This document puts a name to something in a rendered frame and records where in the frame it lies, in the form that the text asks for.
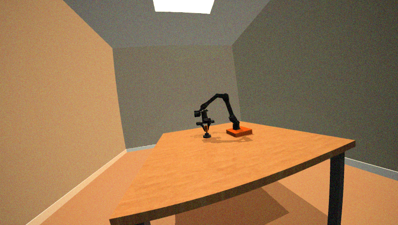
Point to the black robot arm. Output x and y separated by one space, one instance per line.
225 97

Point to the black round pedestal with short shaft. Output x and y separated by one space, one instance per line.
207 135

